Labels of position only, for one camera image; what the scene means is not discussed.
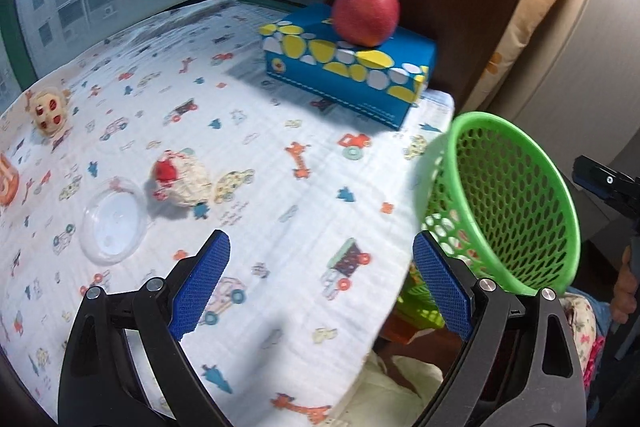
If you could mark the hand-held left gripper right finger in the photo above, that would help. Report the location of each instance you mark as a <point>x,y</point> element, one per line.
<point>442,287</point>

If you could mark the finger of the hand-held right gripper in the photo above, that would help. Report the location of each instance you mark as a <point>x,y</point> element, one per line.
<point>607,184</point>

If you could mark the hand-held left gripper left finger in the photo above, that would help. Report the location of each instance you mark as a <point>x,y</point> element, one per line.
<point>200,287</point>

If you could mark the green plastic mesh basket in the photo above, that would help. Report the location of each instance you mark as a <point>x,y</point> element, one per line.
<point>500,187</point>

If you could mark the person's right hand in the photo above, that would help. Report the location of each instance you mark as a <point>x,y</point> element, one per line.
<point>621,297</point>

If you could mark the pink floral clothing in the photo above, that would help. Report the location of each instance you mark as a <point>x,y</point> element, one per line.
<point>585,332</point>

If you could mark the small clear plastic cup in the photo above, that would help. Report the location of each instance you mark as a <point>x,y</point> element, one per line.
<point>115,227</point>

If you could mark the white red crumpled toy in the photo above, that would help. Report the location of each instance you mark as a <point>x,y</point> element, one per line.
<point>180,179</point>

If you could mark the cream cloth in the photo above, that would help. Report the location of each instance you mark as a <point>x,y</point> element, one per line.
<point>395,392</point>

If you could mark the cartoon printed white tablecloth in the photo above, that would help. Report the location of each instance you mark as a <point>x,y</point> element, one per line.
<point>300,187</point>

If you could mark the beige cushion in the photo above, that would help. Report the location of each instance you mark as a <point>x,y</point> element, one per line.
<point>530,7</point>

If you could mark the orange water bottle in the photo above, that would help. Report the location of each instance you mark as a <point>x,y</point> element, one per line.
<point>6,182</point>

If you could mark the round cream strawberry toy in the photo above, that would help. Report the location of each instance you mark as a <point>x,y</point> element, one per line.
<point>50,112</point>

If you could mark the blue yellow tissue box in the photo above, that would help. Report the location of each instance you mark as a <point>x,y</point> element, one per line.
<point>345,77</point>

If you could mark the red apple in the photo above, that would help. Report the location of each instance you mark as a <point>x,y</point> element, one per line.
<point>365,12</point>

